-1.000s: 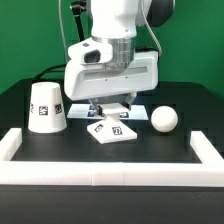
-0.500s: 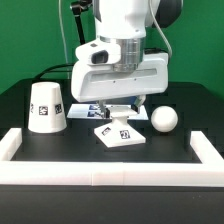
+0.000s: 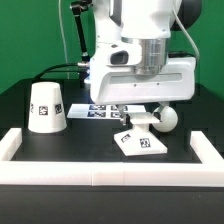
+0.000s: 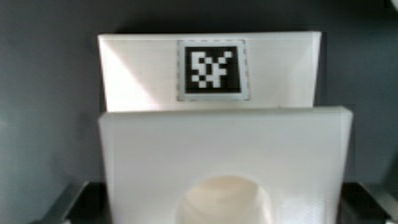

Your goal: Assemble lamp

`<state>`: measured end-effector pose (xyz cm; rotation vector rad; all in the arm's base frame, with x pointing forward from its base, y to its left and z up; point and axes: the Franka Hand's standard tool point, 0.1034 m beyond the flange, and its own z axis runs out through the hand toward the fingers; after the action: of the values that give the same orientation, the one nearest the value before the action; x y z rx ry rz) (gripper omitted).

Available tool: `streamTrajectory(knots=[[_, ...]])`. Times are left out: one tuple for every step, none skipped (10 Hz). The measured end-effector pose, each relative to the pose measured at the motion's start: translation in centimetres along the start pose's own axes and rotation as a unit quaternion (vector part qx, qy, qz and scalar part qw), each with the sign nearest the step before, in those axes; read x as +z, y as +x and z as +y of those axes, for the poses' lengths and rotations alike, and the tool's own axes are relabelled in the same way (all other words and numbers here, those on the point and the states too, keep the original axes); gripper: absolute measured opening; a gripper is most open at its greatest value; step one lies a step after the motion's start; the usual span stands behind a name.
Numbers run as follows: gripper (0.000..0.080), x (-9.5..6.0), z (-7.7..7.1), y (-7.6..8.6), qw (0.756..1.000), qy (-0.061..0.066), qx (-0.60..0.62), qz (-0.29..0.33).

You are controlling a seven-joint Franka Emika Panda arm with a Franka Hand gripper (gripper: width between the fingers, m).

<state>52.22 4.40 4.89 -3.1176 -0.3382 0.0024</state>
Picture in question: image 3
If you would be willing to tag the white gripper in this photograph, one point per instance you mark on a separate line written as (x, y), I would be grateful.
(114, 81)

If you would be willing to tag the white lamp bulb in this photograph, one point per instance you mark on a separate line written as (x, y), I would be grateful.
(169, 120)

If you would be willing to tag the white lamp base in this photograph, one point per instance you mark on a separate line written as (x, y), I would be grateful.
(139, 140)

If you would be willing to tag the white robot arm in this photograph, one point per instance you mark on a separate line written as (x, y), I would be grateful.
(146, 23)

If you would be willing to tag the white lamp shade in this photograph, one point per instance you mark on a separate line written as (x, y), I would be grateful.
(46, 112)

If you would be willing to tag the white marker sheet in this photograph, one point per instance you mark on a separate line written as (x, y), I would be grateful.
(92, 111)

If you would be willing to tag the white U-shaped fence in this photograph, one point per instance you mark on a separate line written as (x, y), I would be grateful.
(207, 172)

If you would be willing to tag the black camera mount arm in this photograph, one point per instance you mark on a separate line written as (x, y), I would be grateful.
(78, 7)

